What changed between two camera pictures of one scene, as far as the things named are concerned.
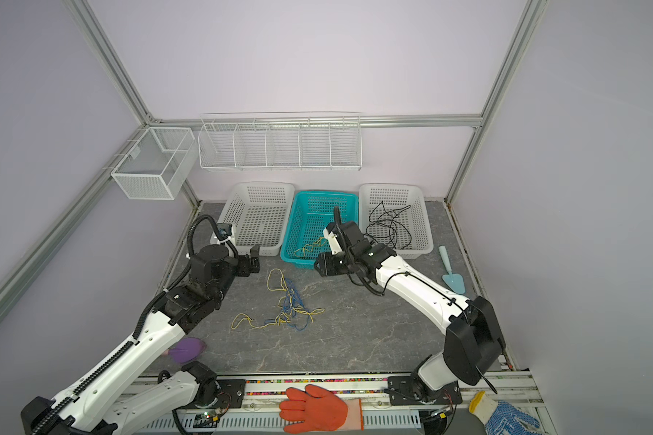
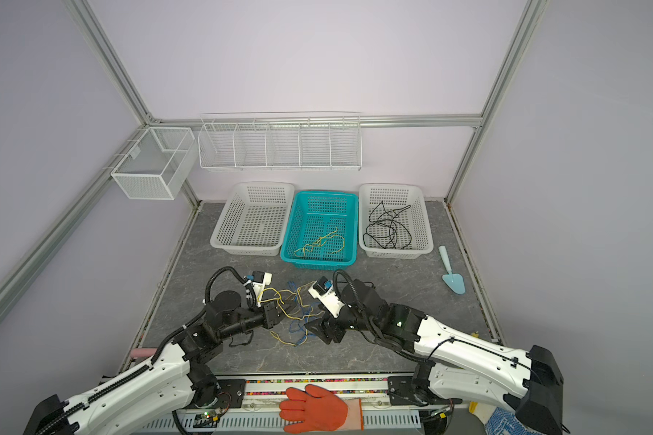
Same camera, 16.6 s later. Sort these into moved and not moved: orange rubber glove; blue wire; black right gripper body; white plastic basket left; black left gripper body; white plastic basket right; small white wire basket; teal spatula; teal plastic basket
Moved: black right gripper body; black left gripper body; blue wire
Not moved: white plastic basket right; teal spatula; teal plastic basket; small white wire basket; white plastic basket left; orange rubber glove
